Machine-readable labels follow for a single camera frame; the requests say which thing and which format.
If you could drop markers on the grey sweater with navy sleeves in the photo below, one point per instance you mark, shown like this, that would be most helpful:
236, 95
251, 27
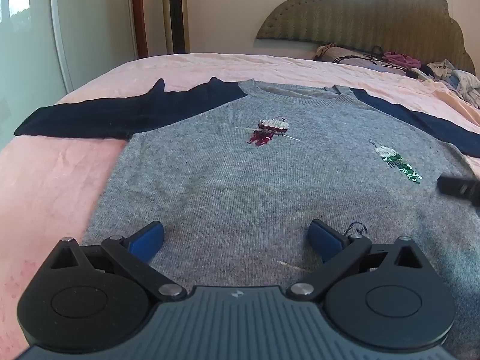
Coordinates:
236, 173

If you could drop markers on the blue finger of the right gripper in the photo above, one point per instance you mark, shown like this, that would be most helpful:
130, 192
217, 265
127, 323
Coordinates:
460, 188

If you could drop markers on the glass sliding wardrobe door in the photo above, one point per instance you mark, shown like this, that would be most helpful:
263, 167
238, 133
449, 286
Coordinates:
50, 48

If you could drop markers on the gold tower air conditioner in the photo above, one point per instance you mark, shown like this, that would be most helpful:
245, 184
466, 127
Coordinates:
175, 20

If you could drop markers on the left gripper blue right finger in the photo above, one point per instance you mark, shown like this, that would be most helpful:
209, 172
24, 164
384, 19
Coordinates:
340, 256

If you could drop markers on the magenta crumpled garment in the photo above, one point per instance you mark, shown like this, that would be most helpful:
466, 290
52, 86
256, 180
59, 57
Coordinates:
403, 60

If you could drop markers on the brown wooden door frame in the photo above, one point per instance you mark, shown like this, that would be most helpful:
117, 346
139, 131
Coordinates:
140, 28

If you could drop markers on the olive upholstered headboard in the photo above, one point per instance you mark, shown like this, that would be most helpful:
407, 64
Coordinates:
422, 29

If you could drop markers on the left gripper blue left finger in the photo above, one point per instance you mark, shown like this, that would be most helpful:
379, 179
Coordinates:
131, 255

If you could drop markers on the pile of light clothes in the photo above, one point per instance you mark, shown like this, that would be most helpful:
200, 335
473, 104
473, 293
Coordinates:
465, 84

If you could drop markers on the striped pillow with cables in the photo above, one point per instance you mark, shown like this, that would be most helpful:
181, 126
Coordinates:
331, 53

